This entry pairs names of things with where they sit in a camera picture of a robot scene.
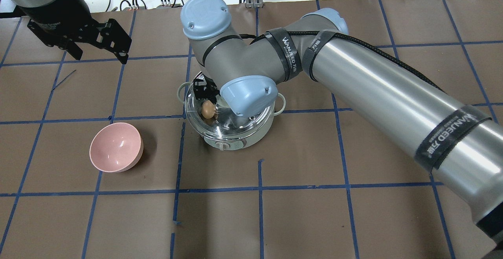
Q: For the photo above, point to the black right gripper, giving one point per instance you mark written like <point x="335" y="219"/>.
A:
<point x="204" y="90"/>

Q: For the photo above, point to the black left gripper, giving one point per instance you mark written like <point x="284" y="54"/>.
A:
<point x="74" y="4"/>

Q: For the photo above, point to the brown egg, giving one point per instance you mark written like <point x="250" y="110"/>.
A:
<point x="208" y="109"/>

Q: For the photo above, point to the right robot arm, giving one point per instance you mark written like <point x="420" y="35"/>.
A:
<point x="231" y="101"/>

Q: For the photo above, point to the pink bowl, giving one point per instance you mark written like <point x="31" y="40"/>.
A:
<point x="116" y="148"/>

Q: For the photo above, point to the pale green pot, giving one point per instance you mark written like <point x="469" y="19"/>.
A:
<point x="239" y="143"/>

